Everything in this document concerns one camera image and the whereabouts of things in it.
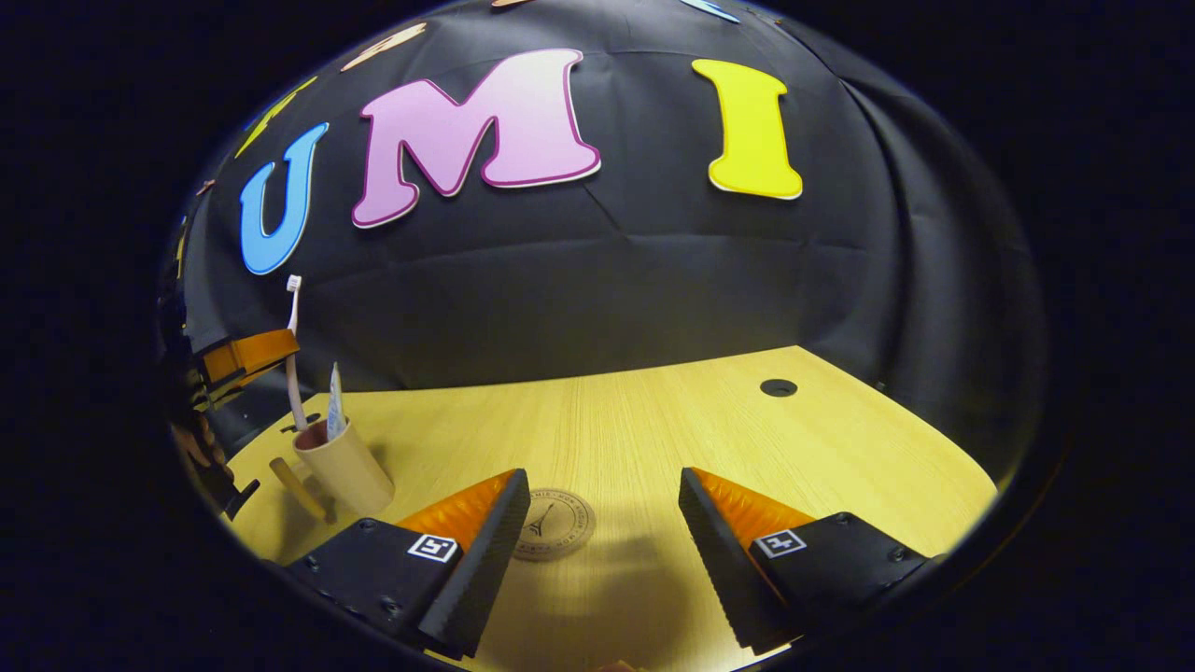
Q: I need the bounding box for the black backdrop cloth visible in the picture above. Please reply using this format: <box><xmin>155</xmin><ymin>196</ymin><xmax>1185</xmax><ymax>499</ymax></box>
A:
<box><xmin>159</xmin><ymin>0</ymin><xmax>1047</xmax><ymax>486</ymax></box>

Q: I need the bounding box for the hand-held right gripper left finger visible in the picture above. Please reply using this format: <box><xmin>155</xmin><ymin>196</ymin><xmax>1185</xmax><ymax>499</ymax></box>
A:
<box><xmin>285</xmin><ymin>467</ymin><xmax>531</xmax><ymax>659</ymax></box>

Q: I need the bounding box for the round cork coaster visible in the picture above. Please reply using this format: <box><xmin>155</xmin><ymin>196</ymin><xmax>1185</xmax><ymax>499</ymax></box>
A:
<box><xmin>512</xmin><ymin>488</ymin><xmax>597</xmax><ymax>563</ymax></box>

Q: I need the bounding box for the white toothpaste tube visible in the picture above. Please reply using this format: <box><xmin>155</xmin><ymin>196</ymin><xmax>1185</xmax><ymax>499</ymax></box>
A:
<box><xmin>326</xmin><ymin>362</ymin><xmax>348</xmax><ymax>441</ymax></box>

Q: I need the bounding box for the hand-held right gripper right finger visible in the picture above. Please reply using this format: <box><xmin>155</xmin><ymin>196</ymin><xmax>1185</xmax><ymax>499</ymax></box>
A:
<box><xmin>679</xmin><ymin>467</ymin><xmax>935</xmax><ymax>654</ymax></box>

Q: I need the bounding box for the white toothbrush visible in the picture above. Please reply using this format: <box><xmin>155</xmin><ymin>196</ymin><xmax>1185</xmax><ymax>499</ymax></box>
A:
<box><xmin>284</xmin><ymin>274</ymin><xmax>309</xmax><ymax>432</ymax></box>

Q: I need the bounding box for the wooden desktop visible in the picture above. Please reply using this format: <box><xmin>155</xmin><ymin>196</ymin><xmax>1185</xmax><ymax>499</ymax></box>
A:
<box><xmin>224</xmin><ymin>345</ymin><xmax>1000</xmax><ymax>671</ymax></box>

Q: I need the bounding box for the beige cup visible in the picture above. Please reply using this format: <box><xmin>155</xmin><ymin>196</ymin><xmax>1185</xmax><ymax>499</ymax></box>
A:
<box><xmin>269</xmin><ymin>417</ymin><xmax>396</xmax><ymax>524</ymax></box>

